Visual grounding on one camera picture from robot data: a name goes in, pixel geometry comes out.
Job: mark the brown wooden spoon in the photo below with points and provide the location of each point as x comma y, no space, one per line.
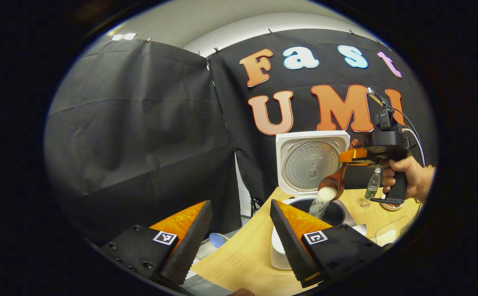
337,179

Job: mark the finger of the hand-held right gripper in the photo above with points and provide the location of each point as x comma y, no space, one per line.
352,155

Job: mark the white round plate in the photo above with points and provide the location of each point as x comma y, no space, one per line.
391,206

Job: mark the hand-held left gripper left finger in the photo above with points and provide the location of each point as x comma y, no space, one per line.
189,250

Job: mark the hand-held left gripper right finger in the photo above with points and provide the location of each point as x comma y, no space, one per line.
290,246

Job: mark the blue round object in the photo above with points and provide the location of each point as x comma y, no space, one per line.
217,239

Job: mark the white rice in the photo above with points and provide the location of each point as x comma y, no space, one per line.
325,195

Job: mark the clear plastic water bottle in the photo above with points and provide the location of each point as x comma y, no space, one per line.
372,185

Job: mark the white rice cooker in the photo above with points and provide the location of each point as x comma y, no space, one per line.
304,164

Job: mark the clear rice container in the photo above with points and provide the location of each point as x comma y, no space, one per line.
393,232

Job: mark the black backdrop cloth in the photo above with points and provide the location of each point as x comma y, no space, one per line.
140,123

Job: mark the small clear glass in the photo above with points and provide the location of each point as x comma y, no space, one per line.
365,203

